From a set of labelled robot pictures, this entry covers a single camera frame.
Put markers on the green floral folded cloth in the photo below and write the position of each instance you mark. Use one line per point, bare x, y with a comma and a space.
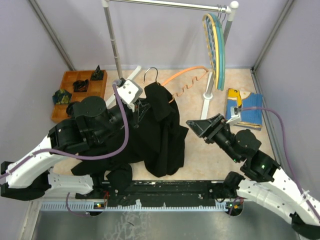
61, 97

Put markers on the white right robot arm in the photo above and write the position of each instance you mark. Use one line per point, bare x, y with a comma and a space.
263, 181

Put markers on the dark green pointed cloth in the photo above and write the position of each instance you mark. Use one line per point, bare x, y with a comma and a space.
97, 75

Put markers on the yellow hanger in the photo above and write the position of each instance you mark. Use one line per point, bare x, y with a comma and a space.
211, 35

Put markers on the dark orange patterned cloth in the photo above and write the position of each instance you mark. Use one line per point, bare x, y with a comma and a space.
80, 86

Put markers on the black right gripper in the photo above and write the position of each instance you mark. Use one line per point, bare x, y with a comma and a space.
199, 126

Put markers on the black button-up shirt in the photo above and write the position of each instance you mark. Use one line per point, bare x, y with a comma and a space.
118, 174

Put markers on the blue yellow folded shirt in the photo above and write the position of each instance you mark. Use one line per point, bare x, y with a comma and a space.
241, 99

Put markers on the black t-shirt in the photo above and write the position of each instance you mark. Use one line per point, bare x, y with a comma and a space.
159, 139

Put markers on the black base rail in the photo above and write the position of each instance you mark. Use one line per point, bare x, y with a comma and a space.
170, 193

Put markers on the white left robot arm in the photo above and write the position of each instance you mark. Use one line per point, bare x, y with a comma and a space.
92, 133

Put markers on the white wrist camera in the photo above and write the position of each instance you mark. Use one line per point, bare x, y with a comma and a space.
235, 113
129, 93

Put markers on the rolled black tie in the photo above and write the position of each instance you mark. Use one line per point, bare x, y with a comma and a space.
73, 108

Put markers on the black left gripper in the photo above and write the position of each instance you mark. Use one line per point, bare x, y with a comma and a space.
141, 107

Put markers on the wooden compartment tray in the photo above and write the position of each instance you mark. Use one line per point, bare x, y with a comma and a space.
95, 88

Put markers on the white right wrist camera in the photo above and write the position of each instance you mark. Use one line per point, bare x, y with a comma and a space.
235, 113

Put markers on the green hanger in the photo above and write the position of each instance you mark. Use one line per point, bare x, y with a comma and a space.
222, 60

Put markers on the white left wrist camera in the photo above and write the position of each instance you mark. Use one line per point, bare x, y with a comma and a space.
129, 93

